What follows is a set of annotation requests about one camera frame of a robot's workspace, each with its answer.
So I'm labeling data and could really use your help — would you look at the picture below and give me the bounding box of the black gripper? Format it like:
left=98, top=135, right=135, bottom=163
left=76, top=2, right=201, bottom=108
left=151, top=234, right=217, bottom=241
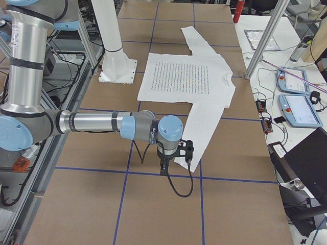
left=157, top=151, right=175, bottom=176

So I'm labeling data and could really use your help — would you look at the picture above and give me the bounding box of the white long-sleeve printed t-shirt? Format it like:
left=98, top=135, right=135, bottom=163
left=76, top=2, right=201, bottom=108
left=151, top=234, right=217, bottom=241
left=137, top=26, right=235, bottom=172

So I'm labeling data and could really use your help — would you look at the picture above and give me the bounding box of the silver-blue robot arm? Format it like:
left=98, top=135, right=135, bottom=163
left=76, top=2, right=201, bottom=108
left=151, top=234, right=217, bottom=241
left=1, top=1, right=184, bottom=176

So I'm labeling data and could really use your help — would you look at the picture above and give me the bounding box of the lower black-orange connector block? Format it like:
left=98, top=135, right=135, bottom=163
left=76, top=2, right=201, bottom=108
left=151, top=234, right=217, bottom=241
left=261, top=118, right=273, bottom=135

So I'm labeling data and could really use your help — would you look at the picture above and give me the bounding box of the black-orange connector block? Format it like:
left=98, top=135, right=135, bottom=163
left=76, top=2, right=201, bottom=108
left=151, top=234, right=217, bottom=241
left=261, top=118, right=273, bottom=135
left=255, top=100, right=267, bottom=113

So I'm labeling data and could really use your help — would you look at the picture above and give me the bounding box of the upper black-orange connector block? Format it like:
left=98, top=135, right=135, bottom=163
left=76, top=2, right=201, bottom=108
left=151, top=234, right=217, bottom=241
left=255, top=100, right=267, bottom=113

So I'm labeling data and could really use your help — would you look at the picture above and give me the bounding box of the silver metal cup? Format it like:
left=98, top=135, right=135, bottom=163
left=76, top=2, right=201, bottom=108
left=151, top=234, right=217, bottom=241
left=292, top=179, right=305, bottom=191

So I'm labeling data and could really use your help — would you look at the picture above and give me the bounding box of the white power strip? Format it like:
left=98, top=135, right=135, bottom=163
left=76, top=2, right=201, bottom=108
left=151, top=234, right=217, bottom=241
left=21, top=144, right=39, bottom=159

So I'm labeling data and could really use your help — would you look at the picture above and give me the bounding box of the black laptop computer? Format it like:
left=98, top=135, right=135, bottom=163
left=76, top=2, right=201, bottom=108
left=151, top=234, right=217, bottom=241
left=268, top=127, right=326, bottom=205

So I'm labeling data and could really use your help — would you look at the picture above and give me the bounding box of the lower blue teach pendant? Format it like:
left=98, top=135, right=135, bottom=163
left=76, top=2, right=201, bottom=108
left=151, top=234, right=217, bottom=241
left=278, top=93, right=323, bottom=128

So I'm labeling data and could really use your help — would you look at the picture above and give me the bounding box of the blue teach pendant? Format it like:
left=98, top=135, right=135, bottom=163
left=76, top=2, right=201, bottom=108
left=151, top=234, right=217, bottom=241
left=277, top=67, right=310, bottom=95
left=278, top=93, right=323, bottom=128

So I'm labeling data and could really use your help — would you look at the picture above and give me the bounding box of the upper blue teach pendant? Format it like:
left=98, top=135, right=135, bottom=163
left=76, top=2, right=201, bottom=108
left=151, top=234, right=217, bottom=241
left=277, top=67, right=310, bottom=95

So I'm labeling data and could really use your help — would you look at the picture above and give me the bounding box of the orange small box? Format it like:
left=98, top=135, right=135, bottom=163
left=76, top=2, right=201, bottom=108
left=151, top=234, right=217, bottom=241
left=12, top=157, right=30, bottom=173

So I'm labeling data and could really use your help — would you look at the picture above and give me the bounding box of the black controller box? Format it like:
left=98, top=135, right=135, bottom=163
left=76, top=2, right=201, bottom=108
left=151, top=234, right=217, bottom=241
left=43, top=51, right=56, bottom=76

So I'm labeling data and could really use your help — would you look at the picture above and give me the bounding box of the black power adapter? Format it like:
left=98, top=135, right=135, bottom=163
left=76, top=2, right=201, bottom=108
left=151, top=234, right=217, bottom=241
left=310, top=91, right=321, bottom=105

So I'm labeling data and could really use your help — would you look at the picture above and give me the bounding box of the red bottle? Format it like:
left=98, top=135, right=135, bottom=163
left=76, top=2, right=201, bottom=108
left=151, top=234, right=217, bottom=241
left=233, top=0, right=245, bottom=23

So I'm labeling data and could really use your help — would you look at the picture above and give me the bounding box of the grey water bottle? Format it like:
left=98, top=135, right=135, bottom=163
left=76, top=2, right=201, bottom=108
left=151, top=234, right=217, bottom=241
left=290, top=35, right=313, bottom=62

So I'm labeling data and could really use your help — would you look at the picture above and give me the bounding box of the grey office chair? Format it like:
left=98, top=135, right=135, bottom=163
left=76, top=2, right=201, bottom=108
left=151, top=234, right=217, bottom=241
left=286, top=1, right=326, bottom=28

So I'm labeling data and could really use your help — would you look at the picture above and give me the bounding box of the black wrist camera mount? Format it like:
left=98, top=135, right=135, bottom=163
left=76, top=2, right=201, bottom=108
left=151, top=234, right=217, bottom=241
left=176, top=139, right=194, bottom=159

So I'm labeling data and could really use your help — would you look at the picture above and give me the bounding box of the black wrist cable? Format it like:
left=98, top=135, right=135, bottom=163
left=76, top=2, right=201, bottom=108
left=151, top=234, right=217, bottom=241
left=139, top=139, right=194, bottom=198

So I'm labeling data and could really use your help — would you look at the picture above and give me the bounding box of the white central pedestal column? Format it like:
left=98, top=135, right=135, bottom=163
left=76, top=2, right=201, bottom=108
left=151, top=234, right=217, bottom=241
left=91, top=0, right=137, bottom=84

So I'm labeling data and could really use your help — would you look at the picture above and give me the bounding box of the aluminium frame rack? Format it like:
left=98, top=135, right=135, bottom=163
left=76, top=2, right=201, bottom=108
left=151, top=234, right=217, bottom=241
left=1, top=20, right=102, bottom=244

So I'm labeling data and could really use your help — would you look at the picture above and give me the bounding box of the aluminium frame post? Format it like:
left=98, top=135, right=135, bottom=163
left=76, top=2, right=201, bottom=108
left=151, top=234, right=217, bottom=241
left=245, top=0, right=290, bottom=80

